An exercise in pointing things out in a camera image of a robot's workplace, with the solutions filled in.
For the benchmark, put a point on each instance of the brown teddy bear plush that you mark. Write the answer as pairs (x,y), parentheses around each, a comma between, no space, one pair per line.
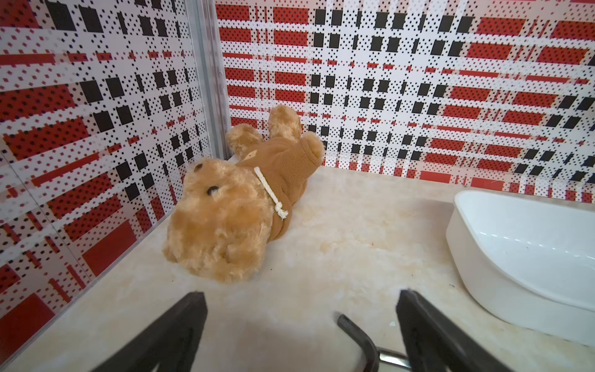
(229,212)

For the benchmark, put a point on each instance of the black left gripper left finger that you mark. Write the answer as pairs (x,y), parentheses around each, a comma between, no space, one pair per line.
(170,343)

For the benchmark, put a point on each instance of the large black hex key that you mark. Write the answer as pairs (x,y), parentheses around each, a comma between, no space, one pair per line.
(374,356)

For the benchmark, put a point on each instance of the white plastic storage box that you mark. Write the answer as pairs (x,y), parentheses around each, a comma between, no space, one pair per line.
(528,262)

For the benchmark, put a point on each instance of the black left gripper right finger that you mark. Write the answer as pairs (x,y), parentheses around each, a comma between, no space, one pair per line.
(434,343)

